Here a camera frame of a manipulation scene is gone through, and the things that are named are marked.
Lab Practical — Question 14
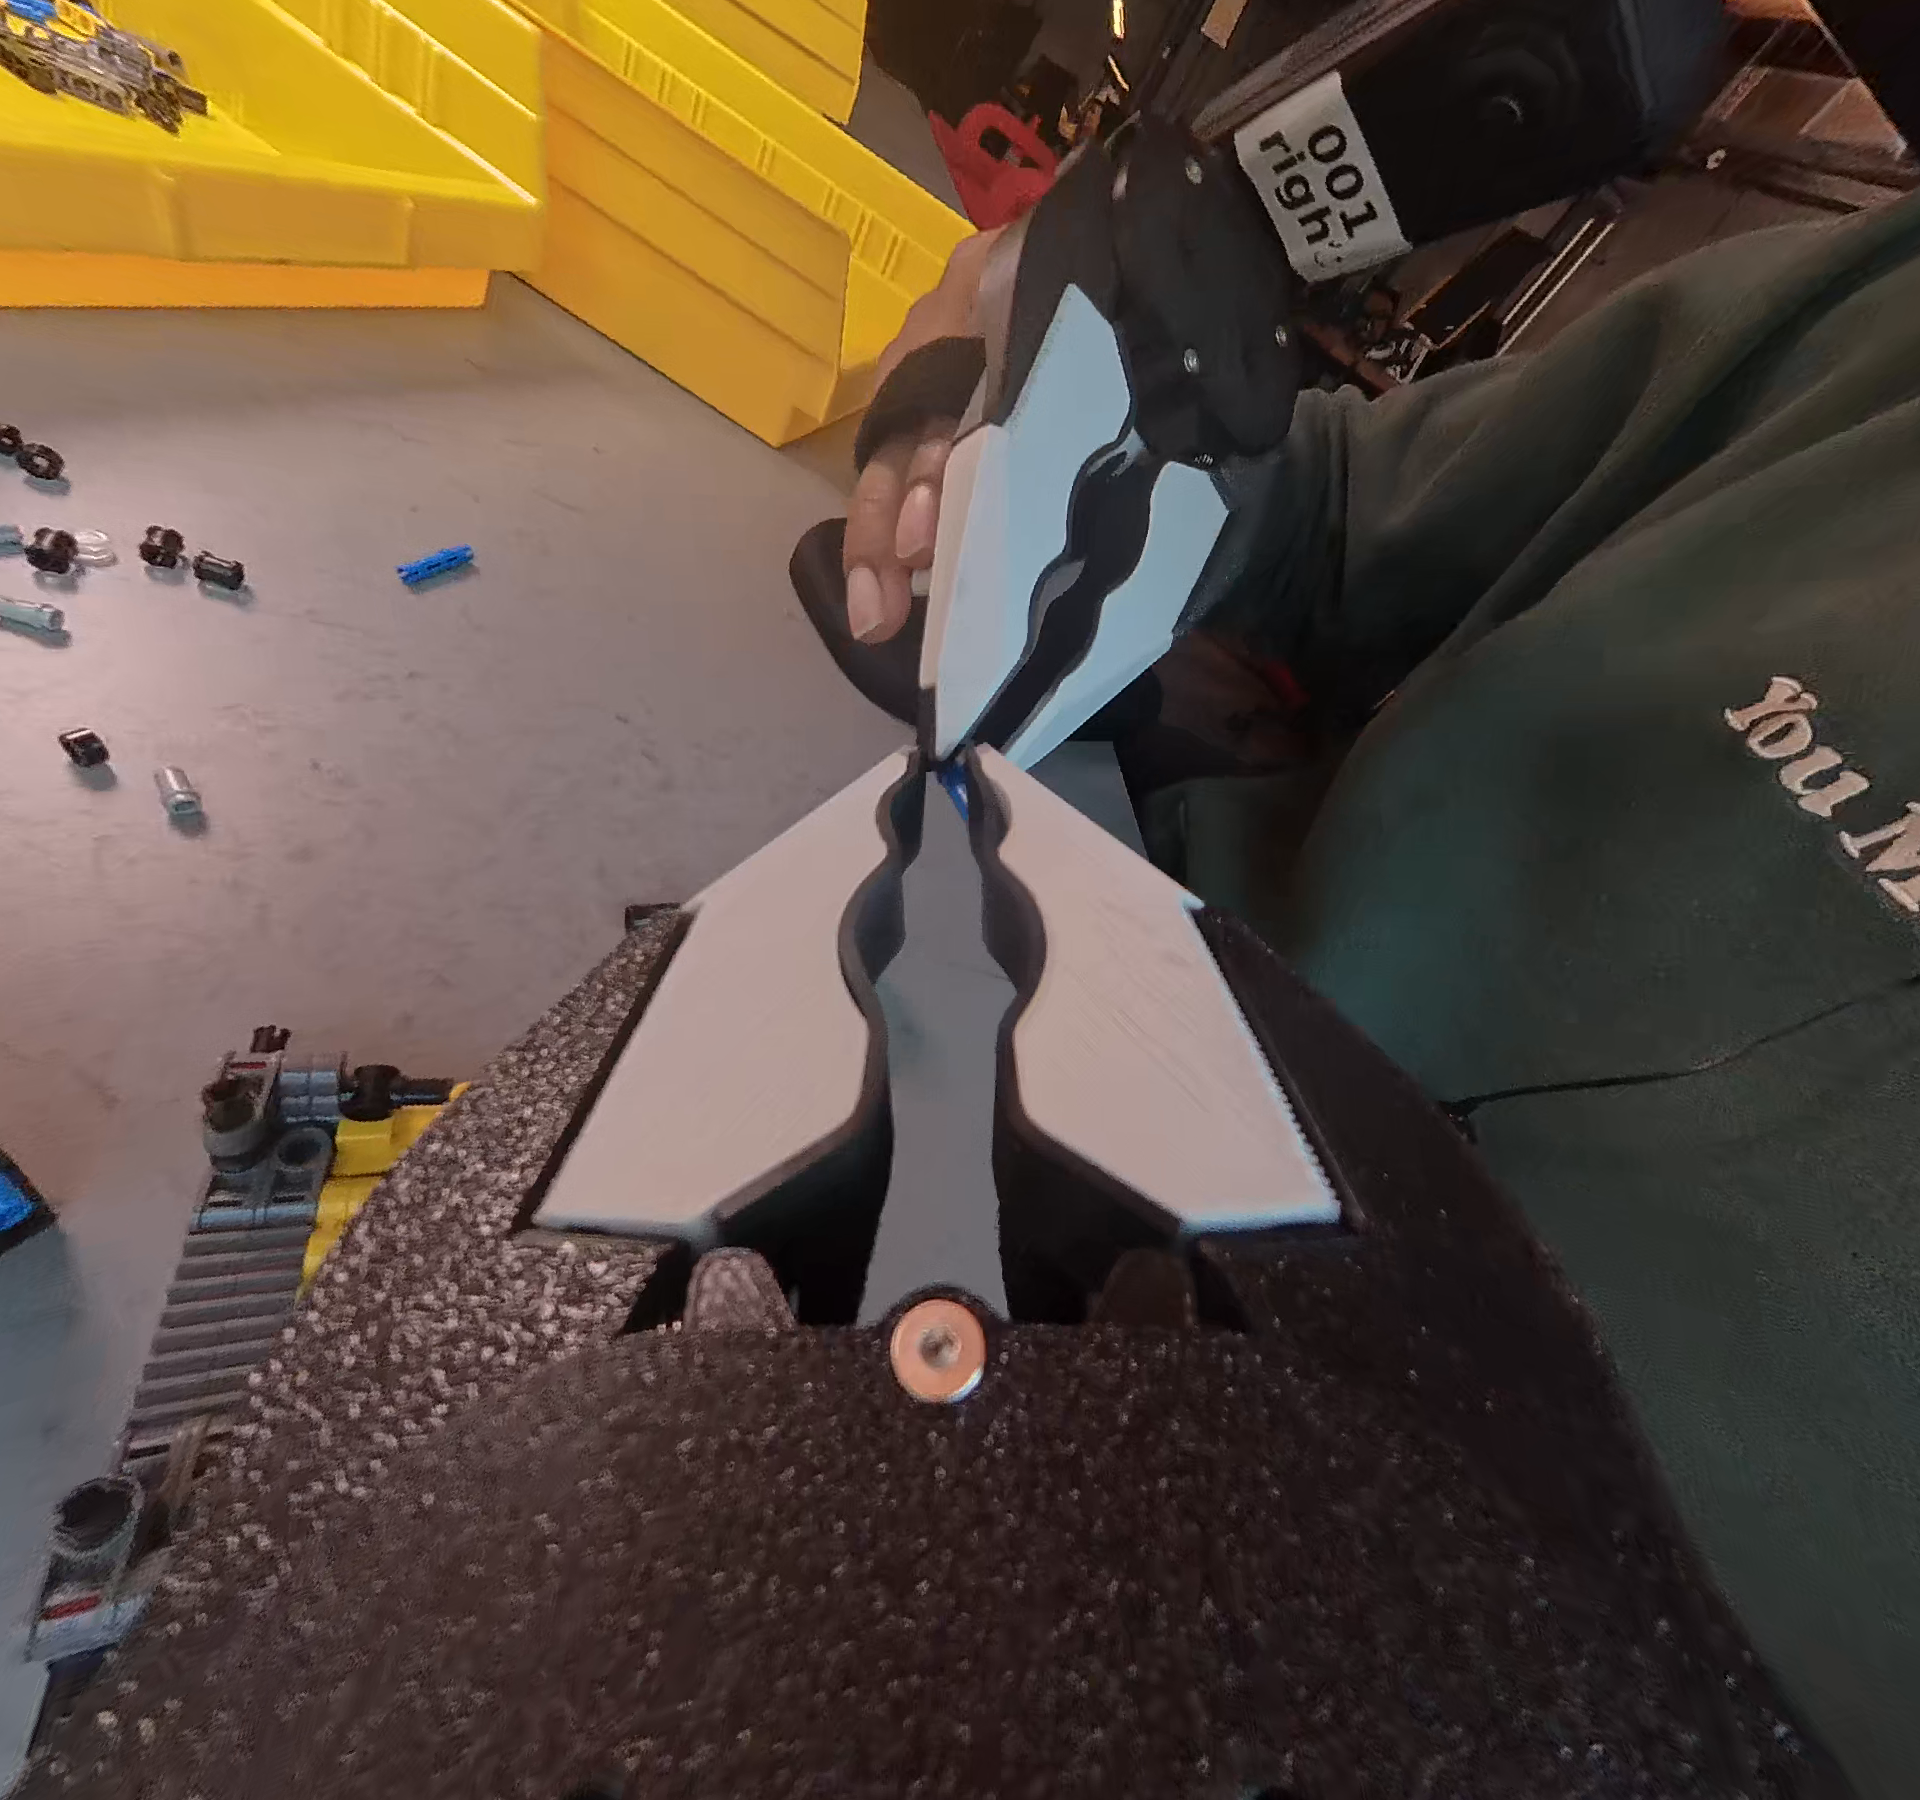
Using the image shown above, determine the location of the black drawstring cord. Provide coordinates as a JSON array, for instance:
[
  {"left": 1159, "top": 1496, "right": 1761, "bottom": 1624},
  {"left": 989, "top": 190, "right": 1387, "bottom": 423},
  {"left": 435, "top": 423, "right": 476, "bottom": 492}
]
[{"left": 1439, "top": 972, "right": 1920, "bottom": 1116}]

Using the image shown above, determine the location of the person's right hand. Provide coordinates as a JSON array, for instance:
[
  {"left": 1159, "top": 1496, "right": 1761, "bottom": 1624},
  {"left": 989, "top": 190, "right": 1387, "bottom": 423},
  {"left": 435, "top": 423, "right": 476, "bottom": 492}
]
[{"left": 839, "top": 225, "right": 1004, "bottom": 645}]

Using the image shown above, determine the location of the yellow bin with small parts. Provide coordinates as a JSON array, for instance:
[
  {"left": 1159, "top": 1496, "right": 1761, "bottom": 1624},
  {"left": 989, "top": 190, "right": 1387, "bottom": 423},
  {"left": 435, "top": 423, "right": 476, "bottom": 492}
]
[{"left": 0, "top": 0, "right": 549, "bottom": 308}]

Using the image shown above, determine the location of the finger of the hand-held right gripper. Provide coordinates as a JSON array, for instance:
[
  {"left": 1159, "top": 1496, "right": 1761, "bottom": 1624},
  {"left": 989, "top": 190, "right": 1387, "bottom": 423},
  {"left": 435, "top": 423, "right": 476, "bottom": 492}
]
[
  {"left": 916, "top": 285, "right": 1143, "bottom": 763},
  {"left": 977, "top": 454, "right": 1236, "bottom": 771}
]

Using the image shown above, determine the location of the yellow grey lego claw assembly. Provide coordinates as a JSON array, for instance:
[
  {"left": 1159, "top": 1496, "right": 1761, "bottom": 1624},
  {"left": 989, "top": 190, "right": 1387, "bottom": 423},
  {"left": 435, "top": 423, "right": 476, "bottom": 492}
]
[{"left": 30, "top": 1028, "right": 474, "bottom": 1668}]

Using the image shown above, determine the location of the pile of small lego pieces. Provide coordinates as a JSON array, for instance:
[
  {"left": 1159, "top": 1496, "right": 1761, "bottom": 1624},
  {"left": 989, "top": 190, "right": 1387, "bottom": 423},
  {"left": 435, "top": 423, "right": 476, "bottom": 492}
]
[{"left": 0, "top": 423, "right": 118, "bottom": 579}]

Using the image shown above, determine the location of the heap of mixed lego parts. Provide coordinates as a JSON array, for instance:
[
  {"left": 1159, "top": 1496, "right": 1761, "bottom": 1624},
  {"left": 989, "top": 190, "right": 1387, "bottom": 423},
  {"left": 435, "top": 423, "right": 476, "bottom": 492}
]
[{"left": 0, "top": 0, "right": 212, "bottom": 135}]

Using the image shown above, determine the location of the empty yellow storage bin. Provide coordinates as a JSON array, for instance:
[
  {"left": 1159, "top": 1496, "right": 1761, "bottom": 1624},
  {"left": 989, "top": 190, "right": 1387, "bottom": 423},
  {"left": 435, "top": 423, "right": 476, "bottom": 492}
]
[{"left": 352, "top": 0, "right": 977, "bottom": 448}]

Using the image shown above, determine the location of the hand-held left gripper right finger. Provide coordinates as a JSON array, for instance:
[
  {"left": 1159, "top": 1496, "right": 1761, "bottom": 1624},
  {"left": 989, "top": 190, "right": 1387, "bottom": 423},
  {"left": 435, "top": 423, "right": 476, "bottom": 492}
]
[{"left": 968, "top": 746, "right": 1338, "bottom": 1239}]

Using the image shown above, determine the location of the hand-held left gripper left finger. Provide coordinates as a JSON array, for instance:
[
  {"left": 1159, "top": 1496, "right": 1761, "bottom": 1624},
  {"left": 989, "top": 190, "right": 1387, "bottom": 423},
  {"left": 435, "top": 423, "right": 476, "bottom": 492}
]
[{"left": 535, "top": 749, "right": 924, "bottom": 1245}]

